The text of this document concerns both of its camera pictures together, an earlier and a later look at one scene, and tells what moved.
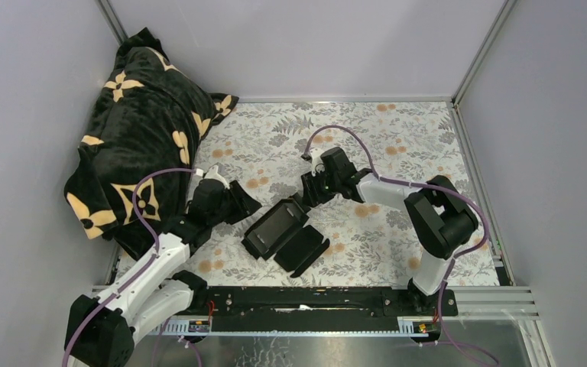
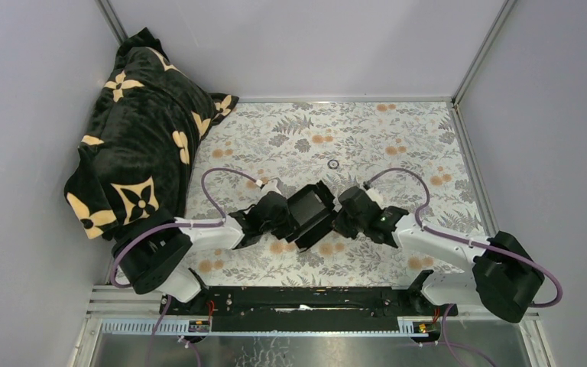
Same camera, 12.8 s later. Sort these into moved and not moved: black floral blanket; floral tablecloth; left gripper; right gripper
Moved: left gripper; right gripper
Not moved: black floral blanket; floral tablecloth
